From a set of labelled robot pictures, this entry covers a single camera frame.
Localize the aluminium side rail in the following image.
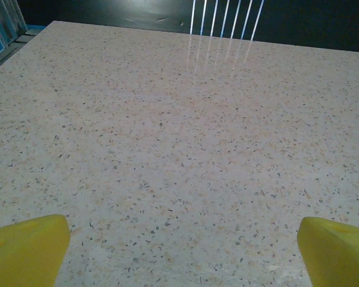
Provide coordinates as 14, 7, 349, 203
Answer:
0, 29, 45, 77

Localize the aluminium frame post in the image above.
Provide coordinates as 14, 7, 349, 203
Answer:
0, 0, 29, 45

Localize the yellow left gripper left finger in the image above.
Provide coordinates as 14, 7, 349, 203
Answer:
0, 214, 71, 287

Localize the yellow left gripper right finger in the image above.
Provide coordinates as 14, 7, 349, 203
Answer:
296, 216, 359, 287

